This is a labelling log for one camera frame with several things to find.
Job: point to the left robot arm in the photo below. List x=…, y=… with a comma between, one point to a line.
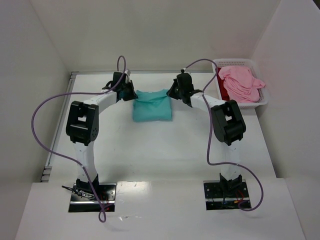
x=83, y=127

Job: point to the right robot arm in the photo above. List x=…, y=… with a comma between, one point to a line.
x=226, y=124

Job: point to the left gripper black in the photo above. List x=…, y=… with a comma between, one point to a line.
x=129, y=92

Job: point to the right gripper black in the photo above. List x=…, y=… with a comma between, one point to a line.
x=175, y=90

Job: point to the white plastic basket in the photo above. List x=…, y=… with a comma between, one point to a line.
x=263, y=92

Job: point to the teal t shirt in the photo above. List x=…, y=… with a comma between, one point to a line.
x=152, y=106

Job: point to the pink t shirt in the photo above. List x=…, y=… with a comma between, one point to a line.
x=240, y=83

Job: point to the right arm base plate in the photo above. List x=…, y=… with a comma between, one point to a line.
x=216, y=199

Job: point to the red t shirt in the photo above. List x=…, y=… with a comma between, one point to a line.
x=223, y=91

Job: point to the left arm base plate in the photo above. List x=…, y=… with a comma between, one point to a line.
x=83, y=202

